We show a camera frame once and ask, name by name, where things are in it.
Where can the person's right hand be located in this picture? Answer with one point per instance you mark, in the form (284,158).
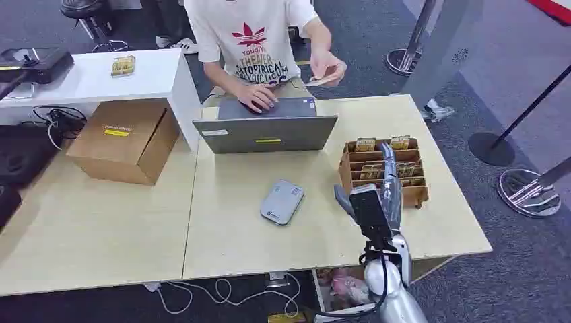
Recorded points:
(258,97)

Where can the person's left hand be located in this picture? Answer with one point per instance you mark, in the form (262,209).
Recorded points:
(328,64)

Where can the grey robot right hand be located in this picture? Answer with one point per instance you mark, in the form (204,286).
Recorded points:
(391,200)

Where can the thin card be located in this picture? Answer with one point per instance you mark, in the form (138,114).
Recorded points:
(316,82)

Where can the wooden card box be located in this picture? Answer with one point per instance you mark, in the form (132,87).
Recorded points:
(415,195)

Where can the grey card reader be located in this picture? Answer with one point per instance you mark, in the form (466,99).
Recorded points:
(282,203)

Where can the yellow printed card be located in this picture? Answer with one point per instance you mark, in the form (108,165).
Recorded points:
(400,142)
(412,182)
(371,172)
(366,144)
(406,170)

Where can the grey laptop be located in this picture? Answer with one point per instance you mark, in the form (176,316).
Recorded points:
(267,131)

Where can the person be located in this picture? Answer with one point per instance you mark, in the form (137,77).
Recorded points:
(250,26)

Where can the chrome stanchion with ringed base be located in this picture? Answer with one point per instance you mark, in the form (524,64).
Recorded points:
(401,62)

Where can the person's white shoe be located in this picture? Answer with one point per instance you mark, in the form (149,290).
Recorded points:
(163,42)
(185,46)

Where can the pink plastic bag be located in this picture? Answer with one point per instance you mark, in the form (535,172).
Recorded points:
(350,290)

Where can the white panel foot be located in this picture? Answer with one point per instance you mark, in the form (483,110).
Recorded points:
(437,112)

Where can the black stanchion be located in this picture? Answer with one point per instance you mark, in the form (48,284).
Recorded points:
(490,149)

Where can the white side table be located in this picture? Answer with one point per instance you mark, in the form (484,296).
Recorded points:
(147,76)

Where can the white open drawer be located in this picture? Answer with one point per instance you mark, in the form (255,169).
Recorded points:
(319,294)

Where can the grey standing panel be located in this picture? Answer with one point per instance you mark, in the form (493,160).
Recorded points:
(446,44)

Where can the chrome stanchion with striped base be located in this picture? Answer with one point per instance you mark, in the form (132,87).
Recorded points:
(528,194)

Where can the yellow card pack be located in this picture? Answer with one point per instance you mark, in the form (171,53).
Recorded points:
(123,66)

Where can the grey power adapter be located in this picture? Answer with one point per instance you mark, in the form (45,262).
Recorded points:
(277,279)

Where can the brown cardboard box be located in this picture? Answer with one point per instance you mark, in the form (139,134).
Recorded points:
(111,147)

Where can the yellow floor tape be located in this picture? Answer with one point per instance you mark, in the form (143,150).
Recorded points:
(285,318)

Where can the black stool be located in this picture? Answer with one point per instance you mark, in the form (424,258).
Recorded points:
(82,8)

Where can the black desktop device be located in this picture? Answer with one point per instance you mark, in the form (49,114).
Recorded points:
(44,64)

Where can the red carpet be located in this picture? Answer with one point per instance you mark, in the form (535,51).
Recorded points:
(555,9)

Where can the large black case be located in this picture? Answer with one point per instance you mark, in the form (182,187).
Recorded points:
(22,154)

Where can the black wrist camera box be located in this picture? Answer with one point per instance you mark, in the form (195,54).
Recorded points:
(370,214)

